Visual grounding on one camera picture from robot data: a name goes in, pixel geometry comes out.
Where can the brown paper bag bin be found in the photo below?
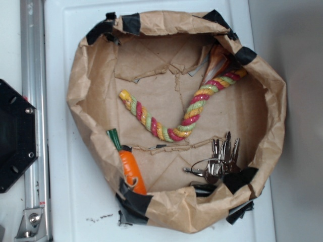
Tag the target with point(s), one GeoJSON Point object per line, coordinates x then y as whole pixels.
{"type": "Point", "coordinates": [160, 58]}

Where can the orange toy carrot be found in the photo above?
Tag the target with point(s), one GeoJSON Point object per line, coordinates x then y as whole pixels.
{"type": "Point", "coordinates": [131, 169]}

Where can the bunch of silver keys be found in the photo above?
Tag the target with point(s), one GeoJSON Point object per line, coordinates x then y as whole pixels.
{"type": "Point", "coordinates": [223, 161]}

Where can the white tray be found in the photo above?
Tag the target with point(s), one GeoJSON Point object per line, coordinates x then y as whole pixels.
{"type": "Point", "coordinates": [83, 206]}

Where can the multicolored twisted rope toy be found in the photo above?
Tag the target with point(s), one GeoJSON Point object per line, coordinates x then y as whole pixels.
{"type": "Point", "coordinates": [216, 78]}

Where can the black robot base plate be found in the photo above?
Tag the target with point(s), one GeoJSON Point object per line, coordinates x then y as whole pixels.
{"type": "Point", "coordinates": [18, 136]}

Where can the metal corner bracket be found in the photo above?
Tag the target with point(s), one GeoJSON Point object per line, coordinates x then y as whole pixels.
{"type": "Point", "coordinates": [32, 226]}

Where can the aluminium extrusion rail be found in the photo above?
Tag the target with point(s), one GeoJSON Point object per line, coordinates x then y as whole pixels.
{"type": "Point", "coordinates": [36, 177]}

